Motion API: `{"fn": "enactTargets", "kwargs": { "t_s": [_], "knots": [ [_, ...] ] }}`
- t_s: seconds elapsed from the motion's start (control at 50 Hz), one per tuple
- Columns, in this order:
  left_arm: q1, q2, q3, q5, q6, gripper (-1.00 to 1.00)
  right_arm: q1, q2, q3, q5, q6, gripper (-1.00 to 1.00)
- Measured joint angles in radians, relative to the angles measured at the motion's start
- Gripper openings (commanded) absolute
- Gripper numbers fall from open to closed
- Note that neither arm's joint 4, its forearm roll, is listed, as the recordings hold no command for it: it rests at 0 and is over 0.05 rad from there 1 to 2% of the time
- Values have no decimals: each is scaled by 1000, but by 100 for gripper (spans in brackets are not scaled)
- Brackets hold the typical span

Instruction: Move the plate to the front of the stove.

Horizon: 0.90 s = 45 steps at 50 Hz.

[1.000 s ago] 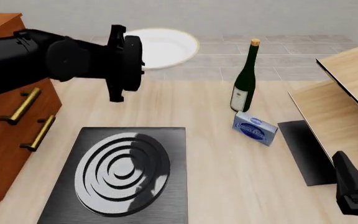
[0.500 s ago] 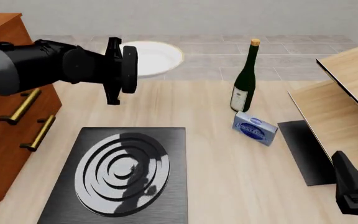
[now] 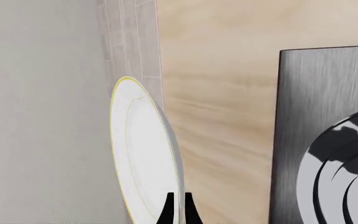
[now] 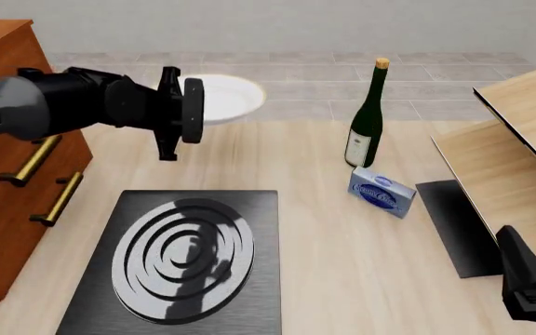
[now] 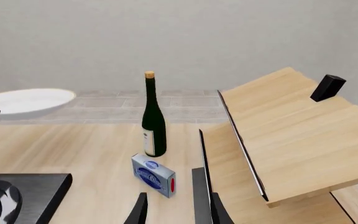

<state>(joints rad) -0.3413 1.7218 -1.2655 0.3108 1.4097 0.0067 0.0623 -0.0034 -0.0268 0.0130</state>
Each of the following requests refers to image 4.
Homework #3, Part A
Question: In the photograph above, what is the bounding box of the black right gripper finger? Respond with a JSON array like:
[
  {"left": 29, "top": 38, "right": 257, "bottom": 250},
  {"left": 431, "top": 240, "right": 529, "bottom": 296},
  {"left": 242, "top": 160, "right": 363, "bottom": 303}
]
[{"left": 495, "top": 224, "right": 536, "bottom": 291}]

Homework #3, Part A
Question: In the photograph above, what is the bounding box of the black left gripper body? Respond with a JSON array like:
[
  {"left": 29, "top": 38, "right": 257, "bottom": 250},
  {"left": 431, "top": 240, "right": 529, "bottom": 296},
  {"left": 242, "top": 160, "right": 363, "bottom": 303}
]
[{"left": 154, "top": 65, "right": 185, "bottom": 162}]

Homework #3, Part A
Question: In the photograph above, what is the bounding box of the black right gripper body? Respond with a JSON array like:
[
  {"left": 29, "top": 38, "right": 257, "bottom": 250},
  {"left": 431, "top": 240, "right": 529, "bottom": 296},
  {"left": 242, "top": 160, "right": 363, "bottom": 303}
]
[{"left": 500, "top": 278, "right": 536, "bottom": 323}]

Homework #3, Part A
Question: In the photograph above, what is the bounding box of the white round plate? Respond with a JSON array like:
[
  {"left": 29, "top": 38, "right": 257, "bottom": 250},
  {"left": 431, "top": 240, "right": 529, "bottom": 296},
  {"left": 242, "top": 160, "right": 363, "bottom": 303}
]
[{"left": 178, "top": 73, "right": 268, "bottom": 128}]

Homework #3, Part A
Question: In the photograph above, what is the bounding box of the flat black stove plate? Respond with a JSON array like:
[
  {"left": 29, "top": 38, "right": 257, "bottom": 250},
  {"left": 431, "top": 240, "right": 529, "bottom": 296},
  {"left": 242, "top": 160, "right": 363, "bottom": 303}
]
[{"left": 55, "top": 189, "right": 284, "bottom": 335}]

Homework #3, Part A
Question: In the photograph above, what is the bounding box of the pale wood cabinet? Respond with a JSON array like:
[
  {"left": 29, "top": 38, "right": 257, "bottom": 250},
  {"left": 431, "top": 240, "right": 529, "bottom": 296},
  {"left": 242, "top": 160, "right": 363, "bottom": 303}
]
[{"left": 429, "top": 60, "right": 536, "bottom": 258}]

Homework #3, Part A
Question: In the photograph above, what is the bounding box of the blue printed box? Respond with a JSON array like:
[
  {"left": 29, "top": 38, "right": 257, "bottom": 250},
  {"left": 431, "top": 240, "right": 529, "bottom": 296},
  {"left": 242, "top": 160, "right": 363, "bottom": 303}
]
[{"left": 347, "top": 165, "right": 418, "bottom": 221}]

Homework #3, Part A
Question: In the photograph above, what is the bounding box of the dark green wine bottle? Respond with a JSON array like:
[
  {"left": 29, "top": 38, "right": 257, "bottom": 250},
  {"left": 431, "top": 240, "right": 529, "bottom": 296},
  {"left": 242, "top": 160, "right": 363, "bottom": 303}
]
[{"left": 342, "top": 57, "right": 392, "bottom": 169}]

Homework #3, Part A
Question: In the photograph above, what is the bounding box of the brass drawer handle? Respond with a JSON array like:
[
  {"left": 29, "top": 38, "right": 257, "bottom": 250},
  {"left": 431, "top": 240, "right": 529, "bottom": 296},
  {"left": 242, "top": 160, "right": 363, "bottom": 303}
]
[
  {"left": 0, "top": 134, "right": 63, "bottom": 189},
  {"left": 29, "top": 170, "right": 85, "bottom": 228}
]

